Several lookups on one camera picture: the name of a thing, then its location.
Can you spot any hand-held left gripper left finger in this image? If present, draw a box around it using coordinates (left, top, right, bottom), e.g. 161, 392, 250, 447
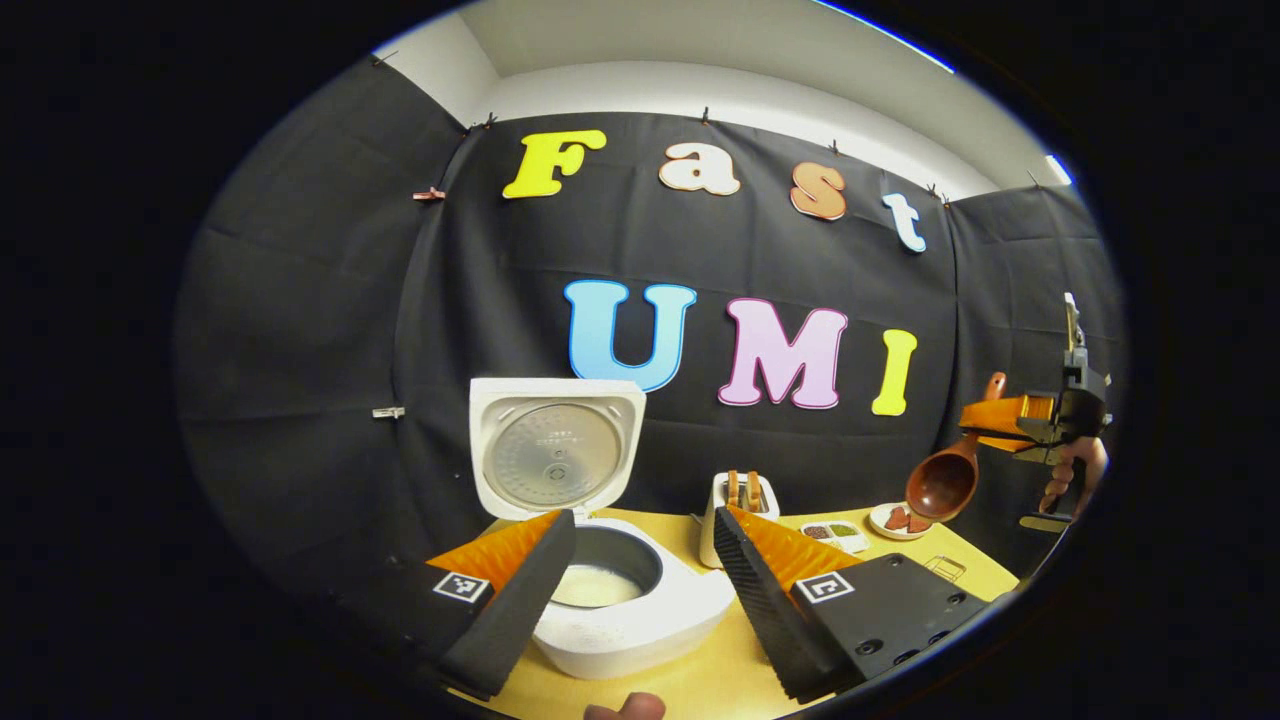
300, 508, 578, 701

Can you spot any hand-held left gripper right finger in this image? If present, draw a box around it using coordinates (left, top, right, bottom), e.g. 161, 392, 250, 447
713, 505, 1021, 704

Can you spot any white rice cooker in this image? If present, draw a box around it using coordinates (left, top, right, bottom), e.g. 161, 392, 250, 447
469, 377, 738, 681

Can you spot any white toaster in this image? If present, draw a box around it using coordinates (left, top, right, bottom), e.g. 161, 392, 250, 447
698, 470, 780, 569

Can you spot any white round plate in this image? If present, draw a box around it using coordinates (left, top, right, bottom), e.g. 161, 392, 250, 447
869, 502, 936, 541

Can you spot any brown wooden spoon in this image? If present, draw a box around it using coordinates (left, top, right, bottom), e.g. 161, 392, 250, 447
905, 372, 1008, 524

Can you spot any white divided dish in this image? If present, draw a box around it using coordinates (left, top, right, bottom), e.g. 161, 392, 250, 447
800, 520, 871, 554

